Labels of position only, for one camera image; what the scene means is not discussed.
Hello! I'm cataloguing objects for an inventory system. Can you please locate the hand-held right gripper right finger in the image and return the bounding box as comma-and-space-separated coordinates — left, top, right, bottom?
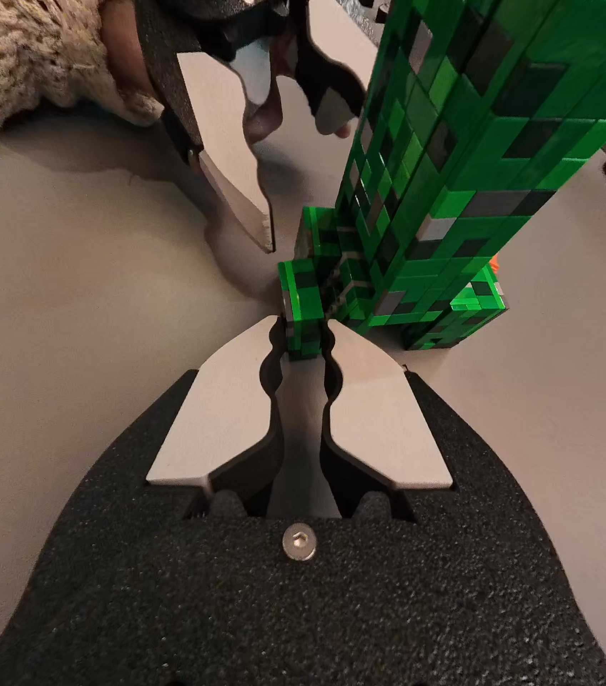
320, 319, 454, 493

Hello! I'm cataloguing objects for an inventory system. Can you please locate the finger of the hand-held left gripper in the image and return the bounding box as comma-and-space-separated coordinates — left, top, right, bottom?
292, 0, 369, 137
176, 51, 277, 254

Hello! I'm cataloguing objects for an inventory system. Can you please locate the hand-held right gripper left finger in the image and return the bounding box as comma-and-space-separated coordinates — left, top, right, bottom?
146, 315, 286, 502

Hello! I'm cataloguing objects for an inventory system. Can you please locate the person's left hand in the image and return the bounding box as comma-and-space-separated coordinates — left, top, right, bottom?
100, 0, 352, 145

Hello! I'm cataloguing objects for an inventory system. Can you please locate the green lego leg block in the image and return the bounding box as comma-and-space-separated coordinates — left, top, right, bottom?
277, 256, 331, 361

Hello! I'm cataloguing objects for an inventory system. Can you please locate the green lego creeper model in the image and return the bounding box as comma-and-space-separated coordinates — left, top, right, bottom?
295, 0, 606, 352

